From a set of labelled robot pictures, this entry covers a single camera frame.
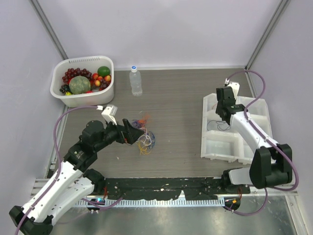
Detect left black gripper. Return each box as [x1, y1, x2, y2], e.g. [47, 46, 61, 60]
[94, 116, 143, 152]

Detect coloured cable pile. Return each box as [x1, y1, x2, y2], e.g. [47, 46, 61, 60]
[131, 113, 156, 155]

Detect dark blue cable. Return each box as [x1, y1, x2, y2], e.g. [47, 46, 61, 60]
[206, 119, 233, 132]

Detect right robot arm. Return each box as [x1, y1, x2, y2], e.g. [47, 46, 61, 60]
[216, 86, 293, 193]

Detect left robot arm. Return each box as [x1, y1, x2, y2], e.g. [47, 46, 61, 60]
[9, 119, 144, 235]

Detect white compartment organizer tray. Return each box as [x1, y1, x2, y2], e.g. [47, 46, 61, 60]
[201, 93, 272, 165]

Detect clear plastic water bottle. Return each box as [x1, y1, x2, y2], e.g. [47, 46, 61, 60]
[129, 66, 143, 96]

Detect red yellow peaches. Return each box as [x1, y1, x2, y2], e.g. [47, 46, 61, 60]
[90, 73, 112, 90]

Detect green lime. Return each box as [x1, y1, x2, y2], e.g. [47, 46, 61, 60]
[97, 66, 111, 77]

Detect green melon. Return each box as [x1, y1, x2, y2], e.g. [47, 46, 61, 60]
[69, 76, 91, 94]

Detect white plastic basket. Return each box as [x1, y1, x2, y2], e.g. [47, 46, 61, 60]
[50, 55, 114, 108]

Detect dark grape bunch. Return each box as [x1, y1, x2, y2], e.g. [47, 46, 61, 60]
[59, 84, 72, 95]

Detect red grape bunch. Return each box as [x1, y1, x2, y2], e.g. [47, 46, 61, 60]
[62, 68, 92, 84]

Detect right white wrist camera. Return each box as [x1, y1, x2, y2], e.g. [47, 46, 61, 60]
[224, 78, 240, 99]

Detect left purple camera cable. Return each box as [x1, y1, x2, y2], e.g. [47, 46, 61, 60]
[14, 105, 101, 235]

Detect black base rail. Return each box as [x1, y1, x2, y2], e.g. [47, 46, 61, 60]
[91, 177, 244, 201]

